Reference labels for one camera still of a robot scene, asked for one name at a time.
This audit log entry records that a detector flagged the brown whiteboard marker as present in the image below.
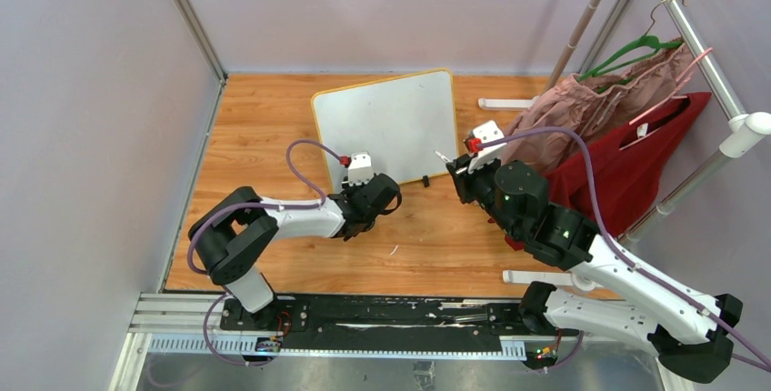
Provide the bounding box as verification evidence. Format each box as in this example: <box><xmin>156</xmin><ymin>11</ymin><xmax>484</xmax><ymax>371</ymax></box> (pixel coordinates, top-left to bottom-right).
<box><xmin>434</xmin><ymin>150</ymin><xmax>456</xmax><ymax>165</ymax></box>

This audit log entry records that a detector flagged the pink clothes hanger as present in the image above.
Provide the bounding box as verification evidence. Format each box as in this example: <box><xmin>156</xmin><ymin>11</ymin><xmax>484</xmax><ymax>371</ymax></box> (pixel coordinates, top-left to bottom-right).
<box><xmin>619</xmin><ymin>47</ymin><xmax>713</xmax><ymax>150</ymax></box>

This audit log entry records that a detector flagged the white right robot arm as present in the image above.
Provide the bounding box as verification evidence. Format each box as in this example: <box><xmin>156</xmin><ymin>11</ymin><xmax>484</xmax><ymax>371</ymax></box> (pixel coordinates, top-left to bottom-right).
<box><xmin>446</xmin><ymin>155</ymin><xmax>743</xmax><ymax>384</ymax></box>

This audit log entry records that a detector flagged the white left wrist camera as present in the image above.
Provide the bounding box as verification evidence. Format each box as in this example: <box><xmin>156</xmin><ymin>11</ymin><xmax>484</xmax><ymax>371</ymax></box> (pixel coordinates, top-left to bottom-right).
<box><xmin>346</xmin><ymin>152</ymin><xmax>375</xmax><ymax>186</ymax></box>

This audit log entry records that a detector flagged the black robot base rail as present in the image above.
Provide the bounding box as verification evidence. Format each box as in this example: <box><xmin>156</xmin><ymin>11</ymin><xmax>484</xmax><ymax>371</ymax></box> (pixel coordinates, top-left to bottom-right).
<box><xmin>123</xmin><ymin>291</ymin><xmax>679</xmax><ymax>371</ymax></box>

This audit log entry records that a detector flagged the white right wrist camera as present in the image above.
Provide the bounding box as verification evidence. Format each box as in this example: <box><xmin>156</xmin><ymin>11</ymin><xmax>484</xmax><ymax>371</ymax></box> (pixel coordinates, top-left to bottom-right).
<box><xmin>464</xmin><ymin>120</ymin><xmax>506</xmax><ymax>173</ymax></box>

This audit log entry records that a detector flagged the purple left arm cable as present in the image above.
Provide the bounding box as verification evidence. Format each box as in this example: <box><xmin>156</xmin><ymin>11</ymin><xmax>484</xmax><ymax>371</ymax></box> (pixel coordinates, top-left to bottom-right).
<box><xmin>186</xmin><ymin>138</ymin><xmax>353</xmax><ymax>368</ymax></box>

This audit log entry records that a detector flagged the green clothes hanger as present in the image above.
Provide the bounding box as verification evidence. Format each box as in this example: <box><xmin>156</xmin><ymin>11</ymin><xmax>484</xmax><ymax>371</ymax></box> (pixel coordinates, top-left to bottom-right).
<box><xmin>576</xmin><ymin>0</ymin><xmax>687</xmax><ymax>82</ymax></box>

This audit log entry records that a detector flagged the metal clothes rack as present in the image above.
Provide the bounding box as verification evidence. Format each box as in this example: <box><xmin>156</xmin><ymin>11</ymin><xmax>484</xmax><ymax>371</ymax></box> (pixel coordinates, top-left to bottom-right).
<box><xmin>478</xmin><ymin>0</ymin><xmax>771</xmax><ymax>295</ymax></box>

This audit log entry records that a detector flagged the pink garment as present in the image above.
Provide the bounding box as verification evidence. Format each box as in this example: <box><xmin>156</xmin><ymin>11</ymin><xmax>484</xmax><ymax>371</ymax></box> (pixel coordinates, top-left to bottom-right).
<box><xmin>504</xmin><ymin>45</ymin><xmax>695</xmax><ymax>143</ymax></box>

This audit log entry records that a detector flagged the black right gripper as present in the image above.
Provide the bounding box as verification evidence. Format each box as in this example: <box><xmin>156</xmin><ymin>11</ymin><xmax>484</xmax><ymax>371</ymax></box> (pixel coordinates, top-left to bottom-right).
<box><xmin>447</xmin><ymin>150</ymin><xmax>520</xmax><ymax>239</ymax></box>

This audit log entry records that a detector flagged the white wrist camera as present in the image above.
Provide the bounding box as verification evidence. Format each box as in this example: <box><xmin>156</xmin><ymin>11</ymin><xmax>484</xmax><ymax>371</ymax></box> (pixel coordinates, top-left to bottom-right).
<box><xmin>346</xmin><ymin>152</ymin><xmax>375</xmax><ymax>186</ymax></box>
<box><xmin>464</xmin><ymin>120</ymin><xmax>506</xmax><ymax>173</ymax></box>

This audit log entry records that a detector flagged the red garment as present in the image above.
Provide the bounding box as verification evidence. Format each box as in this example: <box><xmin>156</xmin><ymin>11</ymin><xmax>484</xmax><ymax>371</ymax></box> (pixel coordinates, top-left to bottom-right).
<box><xmin>541</xmin><ymin>92</ymin><xmax>712</xmax><ymax>237</ymax></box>

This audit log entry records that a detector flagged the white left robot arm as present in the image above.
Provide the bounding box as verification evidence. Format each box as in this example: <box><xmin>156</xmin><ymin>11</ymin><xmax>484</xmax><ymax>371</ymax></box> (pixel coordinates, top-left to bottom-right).
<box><xmin>188</xmin><ymin>174</ymin><xmax>402</xmax><ymax>330</ymax></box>

